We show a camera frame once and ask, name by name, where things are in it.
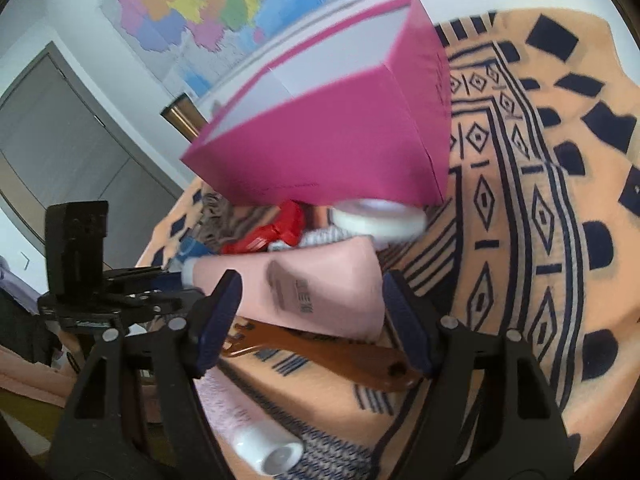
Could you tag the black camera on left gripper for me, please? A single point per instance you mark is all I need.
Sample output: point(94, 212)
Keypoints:
point(73, 237)

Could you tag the large pink cream tube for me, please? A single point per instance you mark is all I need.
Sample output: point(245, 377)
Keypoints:
point(333, 289)

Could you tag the orange patterned blanket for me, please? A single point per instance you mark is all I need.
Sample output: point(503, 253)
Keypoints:
point(538, 232)

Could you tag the red spray nozzle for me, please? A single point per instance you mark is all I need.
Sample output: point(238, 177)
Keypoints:
point(287, 226)

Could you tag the magenta cardboard box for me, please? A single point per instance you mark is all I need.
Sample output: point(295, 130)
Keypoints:
point(360, 110)

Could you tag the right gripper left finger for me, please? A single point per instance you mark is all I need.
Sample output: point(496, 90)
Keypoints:
point(210, 320)

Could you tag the brown plastic comb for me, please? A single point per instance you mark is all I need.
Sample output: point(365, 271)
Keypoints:
point(377, 368)

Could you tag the small pink white tube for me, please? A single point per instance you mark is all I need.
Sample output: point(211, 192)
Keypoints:
point(253, 435)

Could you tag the brass pole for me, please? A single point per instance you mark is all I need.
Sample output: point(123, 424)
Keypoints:
point(185, 117)

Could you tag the white tape roll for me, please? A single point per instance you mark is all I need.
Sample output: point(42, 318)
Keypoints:
point(381, 219)

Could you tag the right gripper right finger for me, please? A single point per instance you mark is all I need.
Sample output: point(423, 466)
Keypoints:
point(414, 320)

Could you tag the grey door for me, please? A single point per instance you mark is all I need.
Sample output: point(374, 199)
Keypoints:
point(59, 145)

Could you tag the colourful wall map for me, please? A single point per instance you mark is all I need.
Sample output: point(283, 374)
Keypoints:
point(190, 45)

